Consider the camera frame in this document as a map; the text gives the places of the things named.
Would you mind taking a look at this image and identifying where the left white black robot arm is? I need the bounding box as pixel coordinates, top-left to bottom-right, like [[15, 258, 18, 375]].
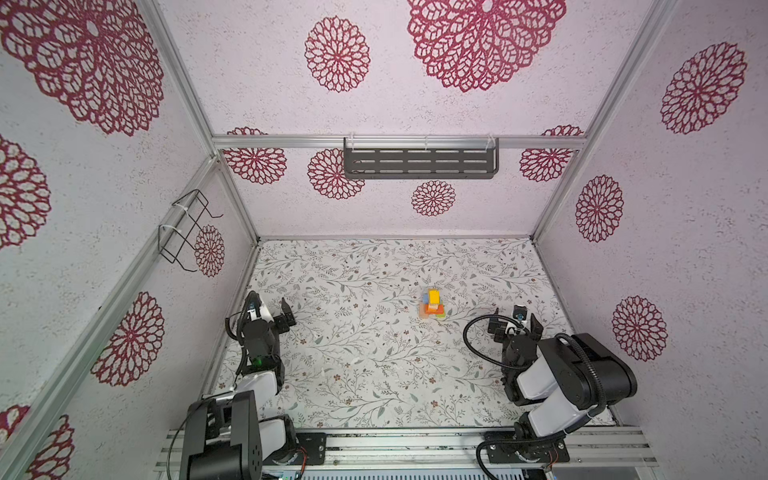
[[177, 291, 306, 479]]

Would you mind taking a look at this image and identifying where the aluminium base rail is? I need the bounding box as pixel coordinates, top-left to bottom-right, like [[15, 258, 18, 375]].
[[154, 425, 661, 480]]

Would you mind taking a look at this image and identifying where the grey metal wall shelf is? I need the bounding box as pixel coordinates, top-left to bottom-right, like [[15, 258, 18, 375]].
[[342, 138, 499, 180]]

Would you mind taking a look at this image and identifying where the black wire wall rack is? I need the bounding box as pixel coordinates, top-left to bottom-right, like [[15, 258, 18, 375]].
[[156, 189, 226, 278]]

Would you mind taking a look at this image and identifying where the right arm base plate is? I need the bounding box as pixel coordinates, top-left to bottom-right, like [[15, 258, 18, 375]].
[[483, 431, 570, 464]]

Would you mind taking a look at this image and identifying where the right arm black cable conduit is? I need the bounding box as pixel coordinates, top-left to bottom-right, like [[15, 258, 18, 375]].
[[461, 313, 608, 480]]

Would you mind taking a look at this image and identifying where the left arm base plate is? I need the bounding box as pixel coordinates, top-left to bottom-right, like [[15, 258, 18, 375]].
[[264, 433, 327, 467]]

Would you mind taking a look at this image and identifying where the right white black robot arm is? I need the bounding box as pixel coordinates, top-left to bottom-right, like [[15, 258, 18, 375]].
[[487, 306, 638, 440]]

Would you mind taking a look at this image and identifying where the orange rectangular block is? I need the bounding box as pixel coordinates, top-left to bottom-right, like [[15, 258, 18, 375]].
[[422, 304, 445, 317]]

